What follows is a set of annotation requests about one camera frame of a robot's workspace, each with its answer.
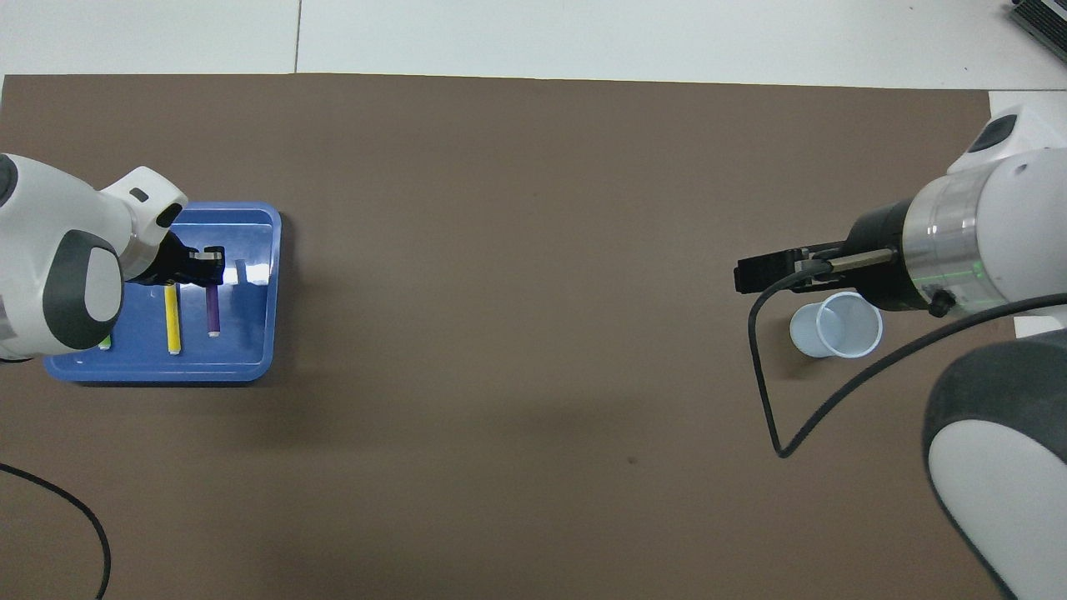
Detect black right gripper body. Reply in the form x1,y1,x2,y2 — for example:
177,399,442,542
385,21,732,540
800,198,928,314

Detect blue plastic tray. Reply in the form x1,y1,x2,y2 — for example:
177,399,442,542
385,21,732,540
43,201,283,385

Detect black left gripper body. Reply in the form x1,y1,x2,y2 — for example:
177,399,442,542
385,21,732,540
125,232,205,289

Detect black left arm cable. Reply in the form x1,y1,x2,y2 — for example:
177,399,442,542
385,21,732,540
0,462,113,600

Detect brown table mat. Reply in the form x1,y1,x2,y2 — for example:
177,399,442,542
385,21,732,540
0,73,1049,600

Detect grey laptop corner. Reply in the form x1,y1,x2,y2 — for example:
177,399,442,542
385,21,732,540
1007,0,1067,64

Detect translucent plastic cup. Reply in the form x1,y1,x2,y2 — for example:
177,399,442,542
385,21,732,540
789,291,884,360

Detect yellow marker pen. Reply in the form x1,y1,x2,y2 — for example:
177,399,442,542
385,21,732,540
164,283,183,357

